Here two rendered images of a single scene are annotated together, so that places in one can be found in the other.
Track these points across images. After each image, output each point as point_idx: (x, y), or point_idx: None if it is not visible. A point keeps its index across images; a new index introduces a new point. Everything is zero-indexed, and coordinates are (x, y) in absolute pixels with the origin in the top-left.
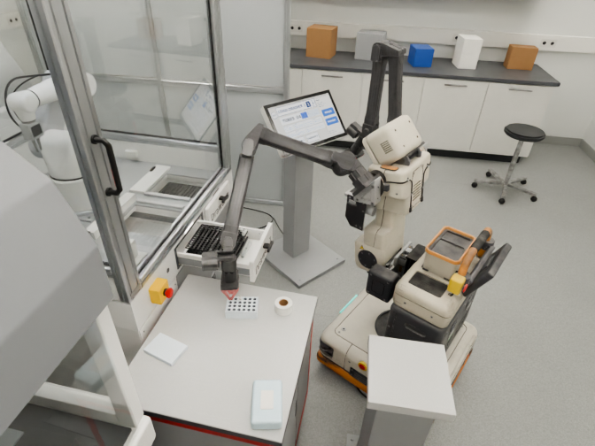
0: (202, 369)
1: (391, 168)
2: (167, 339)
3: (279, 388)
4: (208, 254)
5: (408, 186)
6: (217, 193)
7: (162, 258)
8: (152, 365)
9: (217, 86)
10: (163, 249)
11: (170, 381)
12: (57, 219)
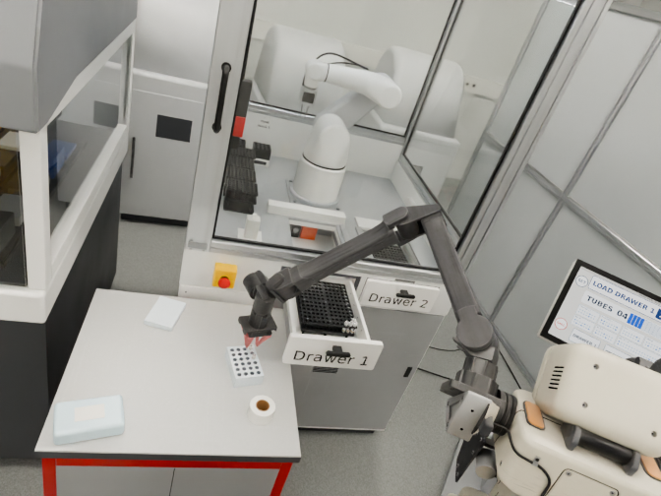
0: (143, 349)
1: (530, 416)
2: (177, 310)
3: (107, 423)
4: (260, 276)
5: (534, 478)
6: (404, 283)
7: (256, 256)
8: (144, 309)
9: (498, 171)
10: (264, 248)
11: (123, 327)
12: (14, 17)
